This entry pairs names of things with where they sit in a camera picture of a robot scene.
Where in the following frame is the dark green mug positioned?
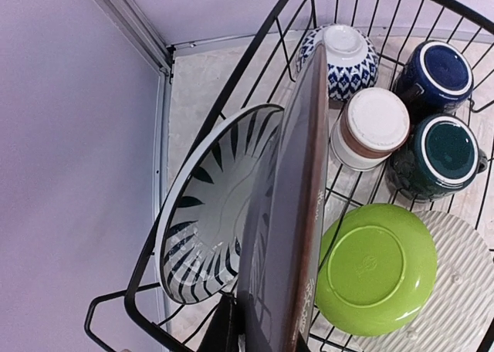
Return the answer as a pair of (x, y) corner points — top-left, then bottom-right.
(386, 113), (488, 202)

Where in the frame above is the blue white patterned bowl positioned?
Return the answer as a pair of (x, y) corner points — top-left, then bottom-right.
(296, 24), (379, 102)

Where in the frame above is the white brown ceramic cup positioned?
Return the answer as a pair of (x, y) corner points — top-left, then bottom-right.
(330, 87), (411, 171)

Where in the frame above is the black wire dish rack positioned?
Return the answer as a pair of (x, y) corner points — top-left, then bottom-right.
(84, 0), (493, 351)

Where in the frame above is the green plastic plate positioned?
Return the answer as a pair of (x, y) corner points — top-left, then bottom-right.
(315, 203), (438, 337)

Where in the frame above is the left aluminium corner post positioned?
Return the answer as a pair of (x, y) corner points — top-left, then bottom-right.
(79, 0), (174, 77)

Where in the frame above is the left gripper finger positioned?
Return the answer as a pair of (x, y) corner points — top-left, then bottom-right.
(197, 293), (244, 352)

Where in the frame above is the dark blue mug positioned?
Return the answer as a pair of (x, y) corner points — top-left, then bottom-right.
(392, 40), (474, 124)

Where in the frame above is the grey reindeer plate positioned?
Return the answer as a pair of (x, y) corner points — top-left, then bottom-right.
(237, 43), (329, 351)

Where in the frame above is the white blue striped plate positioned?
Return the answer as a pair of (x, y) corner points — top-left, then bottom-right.
(154, 104), (283, 304)

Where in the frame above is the ribbed round woven plate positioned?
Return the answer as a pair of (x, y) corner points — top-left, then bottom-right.
(355, 211), (493, 351)

